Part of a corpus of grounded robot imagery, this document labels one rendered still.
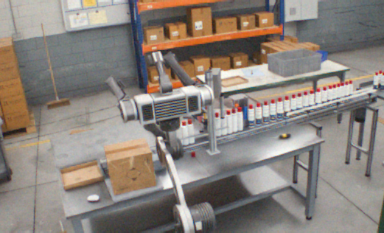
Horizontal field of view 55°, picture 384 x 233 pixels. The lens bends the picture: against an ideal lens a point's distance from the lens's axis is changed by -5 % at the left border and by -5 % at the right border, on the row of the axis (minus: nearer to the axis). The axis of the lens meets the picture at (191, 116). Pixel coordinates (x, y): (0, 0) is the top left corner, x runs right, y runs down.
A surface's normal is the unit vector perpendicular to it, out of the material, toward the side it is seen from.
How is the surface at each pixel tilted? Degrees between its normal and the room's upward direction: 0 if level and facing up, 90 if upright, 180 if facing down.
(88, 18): 90
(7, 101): 90
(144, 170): 90
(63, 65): 90
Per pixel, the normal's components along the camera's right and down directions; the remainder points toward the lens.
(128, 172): 0.30, 0.36
